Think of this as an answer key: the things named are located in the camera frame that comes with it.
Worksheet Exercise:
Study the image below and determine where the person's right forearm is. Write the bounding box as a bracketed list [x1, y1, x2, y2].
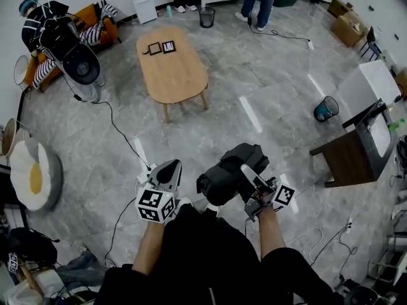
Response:
[256, 203, 287, 261]

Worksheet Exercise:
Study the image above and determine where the white round lamp shade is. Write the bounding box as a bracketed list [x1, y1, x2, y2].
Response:
[13, 54, 31, 86]

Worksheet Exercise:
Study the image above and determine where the beige lamp shade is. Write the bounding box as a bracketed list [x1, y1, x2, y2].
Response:
[1, 117, 18, 158]

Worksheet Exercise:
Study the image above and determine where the dark wooden side table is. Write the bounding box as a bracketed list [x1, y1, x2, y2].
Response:
[309, 98, 390, 189]

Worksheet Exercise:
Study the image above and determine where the green bottle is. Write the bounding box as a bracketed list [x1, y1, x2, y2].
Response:
[387, 118, 406, 132]

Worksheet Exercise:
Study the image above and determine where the small cardboard box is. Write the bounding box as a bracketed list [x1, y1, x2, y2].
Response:
[327, 0, 354, 18]

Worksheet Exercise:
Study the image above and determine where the black power cable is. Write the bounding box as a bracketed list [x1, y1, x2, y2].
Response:
[248, 17, 311, 43]

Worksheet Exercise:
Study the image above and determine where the large cardboard box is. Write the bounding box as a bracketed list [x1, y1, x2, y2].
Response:
[329, 10, 370, 48]

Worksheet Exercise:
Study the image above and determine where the oval wooden table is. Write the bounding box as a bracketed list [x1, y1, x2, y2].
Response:
[135, 25, 210, 124]

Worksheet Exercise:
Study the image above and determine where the white metal rack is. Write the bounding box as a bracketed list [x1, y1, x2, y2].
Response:
[366, 233, 407, 286]

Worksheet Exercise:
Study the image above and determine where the blue denim garment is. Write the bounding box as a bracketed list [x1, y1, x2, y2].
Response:
[54, 250, 108, 286]

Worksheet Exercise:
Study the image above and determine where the black backpack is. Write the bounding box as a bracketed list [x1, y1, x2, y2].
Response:
[196, 142, 271, 208]

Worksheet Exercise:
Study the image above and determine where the grey monitor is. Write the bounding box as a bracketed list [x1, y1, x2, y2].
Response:
[355, 99, 400, 181]

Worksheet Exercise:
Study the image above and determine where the black bag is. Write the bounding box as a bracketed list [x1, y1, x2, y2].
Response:
[6, 226, 61, 267]

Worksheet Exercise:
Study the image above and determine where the orange sofa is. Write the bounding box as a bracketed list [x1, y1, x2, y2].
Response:
[24, 2, 122, 92]

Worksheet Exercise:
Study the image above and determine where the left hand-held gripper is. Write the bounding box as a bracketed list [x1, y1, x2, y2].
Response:
[135, 159, 184, 224]

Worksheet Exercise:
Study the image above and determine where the black mesh wastebasket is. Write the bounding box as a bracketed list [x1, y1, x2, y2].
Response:
[313, 95, 340, 123]
[198, 6, 216, 29]

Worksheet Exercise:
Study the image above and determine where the white cable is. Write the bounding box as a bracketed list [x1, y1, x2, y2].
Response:
[285, 226, 324, 264]

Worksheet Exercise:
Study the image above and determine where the striped cushion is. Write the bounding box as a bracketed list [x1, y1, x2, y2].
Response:
[78, 0, 119, 46]
[32, 58, 59, 89]

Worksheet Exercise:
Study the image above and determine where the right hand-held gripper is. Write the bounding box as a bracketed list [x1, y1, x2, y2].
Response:
[240, 163, 296, 224]

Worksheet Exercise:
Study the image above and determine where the person's left forearm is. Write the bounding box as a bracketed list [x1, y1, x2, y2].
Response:
[131, 220, 167, 278]

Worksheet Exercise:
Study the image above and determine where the white box table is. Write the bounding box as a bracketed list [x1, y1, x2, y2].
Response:
[336, 59, 403, 121]

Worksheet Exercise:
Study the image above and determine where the black chair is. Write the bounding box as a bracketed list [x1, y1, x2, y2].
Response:
[358, 26, 383, 62]

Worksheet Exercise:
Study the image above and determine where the person's black clothing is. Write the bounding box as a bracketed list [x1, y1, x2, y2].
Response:
[94, 201, 346, 305]

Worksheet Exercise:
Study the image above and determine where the long black floor cable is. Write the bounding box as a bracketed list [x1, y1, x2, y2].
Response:
[61, 74, 152, 172]

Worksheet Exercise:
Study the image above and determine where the fried egg cushion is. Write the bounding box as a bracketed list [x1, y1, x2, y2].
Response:
[9, 137, 65, 212]

